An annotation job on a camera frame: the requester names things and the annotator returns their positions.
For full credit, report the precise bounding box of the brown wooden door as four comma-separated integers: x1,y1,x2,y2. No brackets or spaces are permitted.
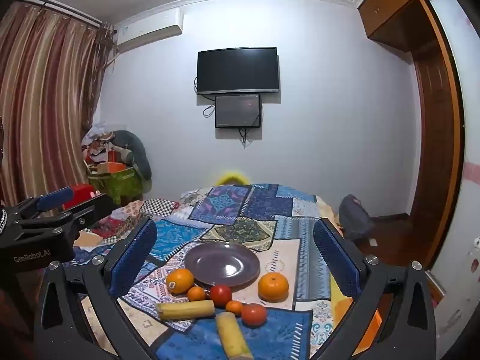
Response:
357,0,467,271

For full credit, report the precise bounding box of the green patterned box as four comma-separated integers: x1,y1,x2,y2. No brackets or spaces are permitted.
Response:
88,167,145,205

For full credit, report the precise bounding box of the tan cardboard piece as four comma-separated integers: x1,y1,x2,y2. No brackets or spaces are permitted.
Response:
74,231,109,249

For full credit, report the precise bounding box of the dark grey bag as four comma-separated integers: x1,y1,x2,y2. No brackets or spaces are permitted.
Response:
338,194,376,241

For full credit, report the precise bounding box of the small black monitor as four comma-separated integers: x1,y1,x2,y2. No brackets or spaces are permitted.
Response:
214,94,262,129

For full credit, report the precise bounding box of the red tomato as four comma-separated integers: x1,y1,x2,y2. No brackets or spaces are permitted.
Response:
209,284,233,308
241,303,268,327

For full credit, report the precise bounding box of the orange yellow blanket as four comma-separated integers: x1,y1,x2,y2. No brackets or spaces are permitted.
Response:
330,274,383,360

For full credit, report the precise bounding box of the white air conditioner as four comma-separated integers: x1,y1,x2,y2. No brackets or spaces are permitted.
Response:
113,8,184,54

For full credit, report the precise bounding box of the yellow banana piece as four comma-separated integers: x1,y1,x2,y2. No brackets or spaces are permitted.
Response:
155,299,215,321
215,311,254,360

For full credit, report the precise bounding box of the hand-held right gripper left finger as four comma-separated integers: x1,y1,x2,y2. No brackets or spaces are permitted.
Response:
34,217,158,360

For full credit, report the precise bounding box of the orange box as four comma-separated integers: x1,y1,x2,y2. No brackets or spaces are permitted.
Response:
97,161,128,175

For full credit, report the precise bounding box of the white sliding door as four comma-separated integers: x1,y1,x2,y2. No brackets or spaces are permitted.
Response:
427,0,480,346

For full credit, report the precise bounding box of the grey cushion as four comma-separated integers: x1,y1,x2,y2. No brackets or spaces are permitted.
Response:
112,130,152,181

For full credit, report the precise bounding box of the patchwork printed blanket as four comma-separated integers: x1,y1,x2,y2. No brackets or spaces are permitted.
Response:
73,184,376,360

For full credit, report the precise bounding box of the large orange with sticker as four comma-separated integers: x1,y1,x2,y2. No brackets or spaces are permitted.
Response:
166,268,195,295

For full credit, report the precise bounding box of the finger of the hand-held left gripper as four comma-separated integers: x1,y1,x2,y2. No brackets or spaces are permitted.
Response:
5,186,75,220
52,193,118,235

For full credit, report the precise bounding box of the striped brown curtain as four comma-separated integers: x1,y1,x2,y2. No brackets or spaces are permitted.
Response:
0,0,115,207

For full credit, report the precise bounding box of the dark purple plate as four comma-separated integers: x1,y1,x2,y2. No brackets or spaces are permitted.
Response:
184,242,260,290

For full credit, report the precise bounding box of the yellow fuzzy object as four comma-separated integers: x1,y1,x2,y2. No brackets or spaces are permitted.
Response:
215,170,249,185

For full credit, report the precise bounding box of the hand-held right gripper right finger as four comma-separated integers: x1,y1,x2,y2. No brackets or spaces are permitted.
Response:
313,217,439,360

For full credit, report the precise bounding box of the red plastic stool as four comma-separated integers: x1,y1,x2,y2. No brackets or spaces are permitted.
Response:
62,184,99,211

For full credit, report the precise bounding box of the large black television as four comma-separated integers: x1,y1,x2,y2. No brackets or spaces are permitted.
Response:
197,47,281,95

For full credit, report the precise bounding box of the pile of clutter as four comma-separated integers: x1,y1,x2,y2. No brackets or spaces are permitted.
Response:
80,122,132,166

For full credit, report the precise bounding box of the large plain orange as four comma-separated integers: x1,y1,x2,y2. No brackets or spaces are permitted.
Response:
257,272,290,302

